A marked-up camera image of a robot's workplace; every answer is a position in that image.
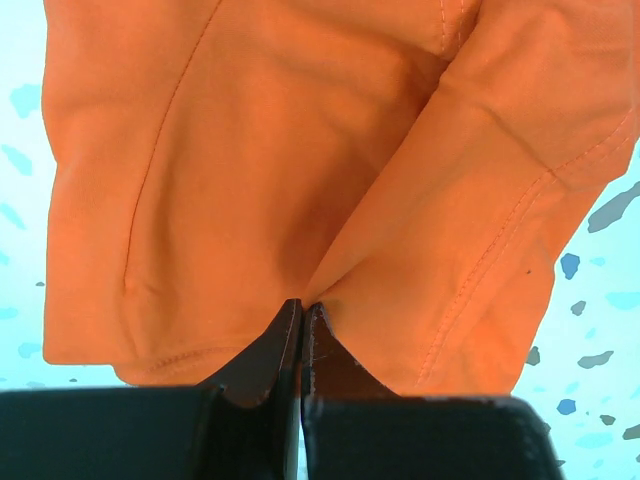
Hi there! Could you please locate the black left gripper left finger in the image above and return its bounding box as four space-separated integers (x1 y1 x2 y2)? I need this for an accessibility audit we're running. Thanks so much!
1 300 302 480

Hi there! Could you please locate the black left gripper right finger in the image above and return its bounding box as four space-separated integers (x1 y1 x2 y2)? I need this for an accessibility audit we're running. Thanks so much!
301 304 562 480

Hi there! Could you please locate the orange t shirt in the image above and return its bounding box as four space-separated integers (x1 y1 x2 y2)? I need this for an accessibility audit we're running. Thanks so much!
42 0 639 396

